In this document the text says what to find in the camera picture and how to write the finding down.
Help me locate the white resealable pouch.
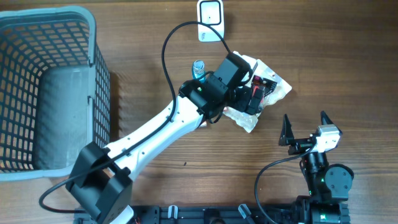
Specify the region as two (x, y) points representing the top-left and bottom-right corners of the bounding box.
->
(223, 51), (292, 133)

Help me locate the grey plastic lattice basket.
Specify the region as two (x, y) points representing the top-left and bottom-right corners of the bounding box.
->
(1, 6), (110, 182)

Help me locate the white barcode scanner box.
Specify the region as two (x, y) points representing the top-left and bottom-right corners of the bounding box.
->
(197, 0), (224, 42)

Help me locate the black right camera cable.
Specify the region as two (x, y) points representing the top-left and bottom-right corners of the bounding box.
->
(254, 144), (317, 224)

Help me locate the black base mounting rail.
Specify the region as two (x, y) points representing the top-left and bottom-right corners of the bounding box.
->
(73, 203), (351, 224)

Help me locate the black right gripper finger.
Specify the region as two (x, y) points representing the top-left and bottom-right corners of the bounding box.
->
(279, 114), (295, 146)
(320, 111), (334, 125)

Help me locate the blue mouthwash bottle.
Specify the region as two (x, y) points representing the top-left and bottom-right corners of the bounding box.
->
(192, 60), (206, 83)

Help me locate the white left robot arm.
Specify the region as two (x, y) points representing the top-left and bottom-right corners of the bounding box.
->
(66, 53), (257, 223)

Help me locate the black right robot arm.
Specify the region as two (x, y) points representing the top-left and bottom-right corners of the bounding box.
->
(279, 111), (354, 223)

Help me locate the black red packaged item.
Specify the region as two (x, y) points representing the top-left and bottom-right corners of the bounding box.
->
(250, 75), (277, 109)

